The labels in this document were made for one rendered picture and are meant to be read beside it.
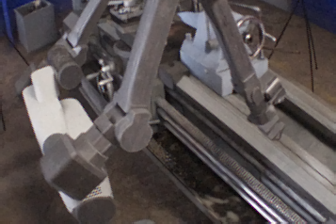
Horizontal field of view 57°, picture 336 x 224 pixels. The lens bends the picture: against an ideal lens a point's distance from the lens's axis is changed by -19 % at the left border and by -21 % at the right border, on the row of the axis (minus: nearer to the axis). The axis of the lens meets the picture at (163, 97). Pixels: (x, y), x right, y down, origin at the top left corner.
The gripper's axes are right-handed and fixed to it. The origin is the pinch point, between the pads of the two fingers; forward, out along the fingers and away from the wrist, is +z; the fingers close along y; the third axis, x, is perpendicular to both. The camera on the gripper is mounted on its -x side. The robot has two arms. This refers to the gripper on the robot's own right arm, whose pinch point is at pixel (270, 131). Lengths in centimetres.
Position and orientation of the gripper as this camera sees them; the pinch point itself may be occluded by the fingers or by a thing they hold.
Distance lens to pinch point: 120.8
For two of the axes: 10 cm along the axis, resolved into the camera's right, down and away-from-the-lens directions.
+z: 5.0, 5.6, 6.6
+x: -7.1, 7.0, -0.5
